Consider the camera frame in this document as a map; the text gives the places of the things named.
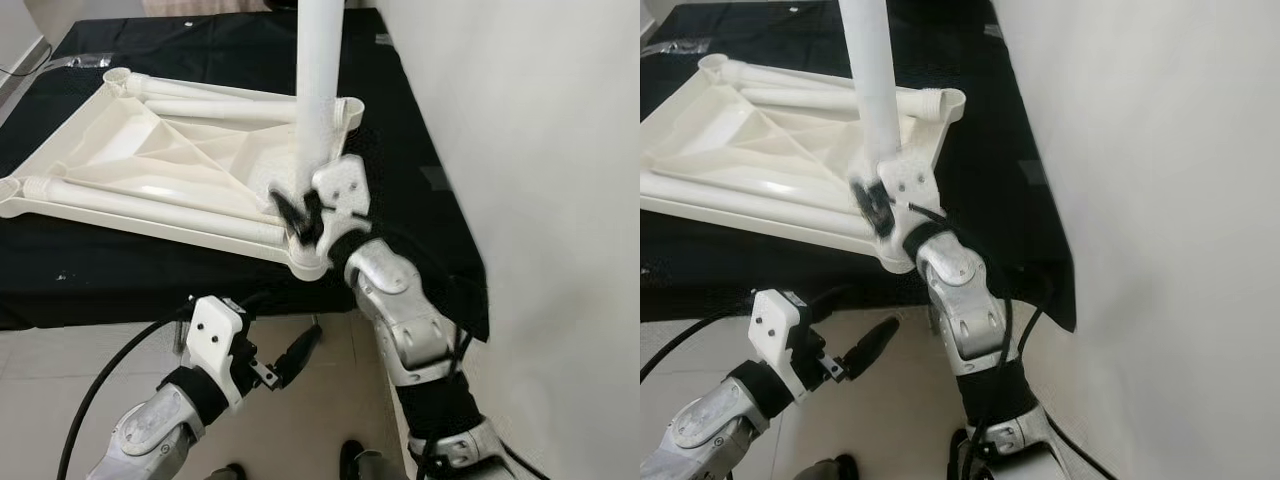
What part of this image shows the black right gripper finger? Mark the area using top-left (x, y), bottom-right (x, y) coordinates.
top-left (268, 188), bottom-right (301, 236)
top-left (848, 180), bottom-right (881, 231)

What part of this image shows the white plastic table leg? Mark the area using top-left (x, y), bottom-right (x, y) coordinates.
top-left (145, 93), bottom-right (353, 129)
top-left (740, 85), bottom-right (948, 119)
top-left (720, 60), bottom-right (861, 91)
top-left (836, 0), bottom-right (909, 171)
top-left (292, 0), bottom-right (348, 201)
top-left (125, 75), bottom-right (301, 106)
top-left (640, 170), bottom-right (886, 241)
top-left (20, 175), bottom-right (291, 246)

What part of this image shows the black tablecloth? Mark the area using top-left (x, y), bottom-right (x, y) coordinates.
top-left (0, 8), bottom-right (491, 341)
top-left (640, 0), bottom-right (1079, 333)

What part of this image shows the white plastic table top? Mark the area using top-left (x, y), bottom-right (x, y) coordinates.
top-left (0, 67), bottom-right (366, 281)
top-left (640, 53), bottom-right (968, 276)

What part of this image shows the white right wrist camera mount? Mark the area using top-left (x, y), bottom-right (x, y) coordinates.
top-left (310, 155), bottom-right (373, 236)
top-left (880, 150), bottom-right (941, 226)

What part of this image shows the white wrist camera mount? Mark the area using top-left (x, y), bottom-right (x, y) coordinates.
top-left (880, 150), bottom-right (941, 226)
top-left (750, 288), bottom-right (816, 401)
top-left (180, 295), bottom-right (251, 411)
top-left (310, 155), bottom-right (373, 236)

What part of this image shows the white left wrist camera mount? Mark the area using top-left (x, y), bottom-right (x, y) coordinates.
top-left (180, 295), bottom-right (251, 411)
top-left (750, 288), bottom-right (816, 401)

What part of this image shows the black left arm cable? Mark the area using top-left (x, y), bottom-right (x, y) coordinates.
top-left (640, 305), bottom-right (756, 386)
top-left (55, 310), bottom-right (196, 480)

